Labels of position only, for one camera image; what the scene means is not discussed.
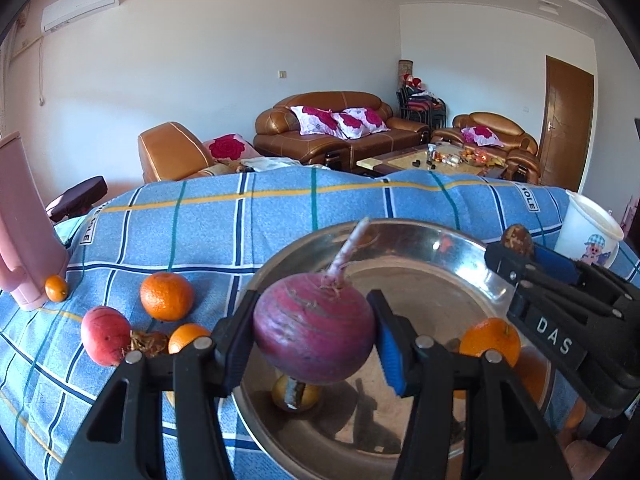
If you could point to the white wall air conditioner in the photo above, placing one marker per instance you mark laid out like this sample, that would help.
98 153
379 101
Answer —
80 5

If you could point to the brown wooden door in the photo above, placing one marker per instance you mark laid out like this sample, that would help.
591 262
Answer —
565 125

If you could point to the purple round radish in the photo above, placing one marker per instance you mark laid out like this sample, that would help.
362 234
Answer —
312 330

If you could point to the tan leather armchair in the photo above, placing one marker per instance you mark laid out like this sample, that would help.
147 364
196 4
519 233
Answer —
167 152

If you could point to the dark brown cushioned stool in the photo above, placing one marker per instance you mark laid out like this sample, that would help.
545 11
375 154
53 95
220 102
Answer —
75 200

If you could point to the tall patterned floor vase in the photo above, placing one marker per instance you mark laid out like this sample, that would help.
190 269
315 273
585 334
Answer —
405 72

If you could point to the white cartoon print cup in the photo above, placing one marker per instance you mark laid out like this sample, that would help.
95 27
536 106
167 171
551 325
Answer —
585 232

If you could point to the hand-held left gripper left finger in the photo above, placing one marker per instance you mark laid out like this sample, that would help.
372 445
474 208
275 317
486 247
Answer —
227 355

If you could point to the large orange mandarin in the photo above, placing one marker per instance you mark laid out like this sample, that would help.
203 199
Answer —
166 296

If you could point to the round metal bowl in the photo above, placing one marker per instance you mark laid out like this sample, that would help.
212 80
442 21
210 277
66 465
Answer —
425 285

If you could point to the pink thermos jug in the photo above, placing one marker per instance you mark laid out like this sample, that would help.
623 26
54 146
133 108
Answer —
25 220

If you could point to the rose print cushion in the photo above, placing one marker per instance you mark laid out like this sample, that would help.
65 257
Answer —
360 122
481 136
315 120
230 148

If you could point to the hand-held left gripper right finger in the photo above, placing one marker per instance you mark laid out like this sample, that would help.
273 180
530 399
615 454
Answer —
391 357

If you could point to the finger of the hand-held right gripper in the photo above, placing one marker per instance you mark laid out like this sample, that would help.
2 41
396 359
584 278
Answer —
507 260
557 262

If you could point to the orange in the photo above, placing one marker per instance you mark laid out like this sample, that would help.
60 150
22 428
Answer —
185 337
487 342

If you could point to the white cloth bundle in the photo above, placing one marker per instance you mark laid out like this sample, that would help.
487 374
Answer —
270 163

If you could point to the red radish with roots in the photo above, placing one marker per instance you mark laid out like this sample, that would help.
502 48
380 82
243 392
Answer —
105 335

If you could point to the blue plaid blanket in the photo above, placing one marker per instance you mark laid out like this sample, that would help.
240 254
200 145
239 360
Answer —
210 220

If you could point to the pile of snacks and fruit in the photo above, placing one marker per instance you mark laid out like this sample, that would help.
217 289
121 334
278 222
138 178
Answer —
467 156

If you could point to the dark brown kiwi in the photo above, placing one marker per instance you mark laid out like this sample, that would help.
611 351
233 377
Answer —
517 237

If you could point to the green-brown kiwi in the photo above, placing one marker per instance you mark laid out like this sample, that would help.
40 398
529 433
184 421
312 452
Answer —
280 394

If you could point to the stacked dark chairs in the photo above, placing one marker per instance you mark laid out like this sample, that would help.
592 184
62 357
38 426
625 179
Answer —
420 105

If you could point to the brown leather armchair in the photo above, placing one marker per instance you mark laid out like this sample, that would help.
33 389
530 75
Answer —
520 157

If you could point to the brown leather two-seat sofa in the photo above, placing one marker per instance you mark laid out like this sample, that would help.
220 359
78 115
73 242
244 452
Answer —
300 142

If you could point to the wooden coffee table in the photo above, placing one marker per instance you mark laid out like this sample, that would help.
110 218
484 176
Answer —
395 160

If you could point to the small orange kumquat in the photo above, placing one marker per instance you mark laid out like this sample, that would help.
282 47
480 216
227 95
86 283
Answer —
56 288

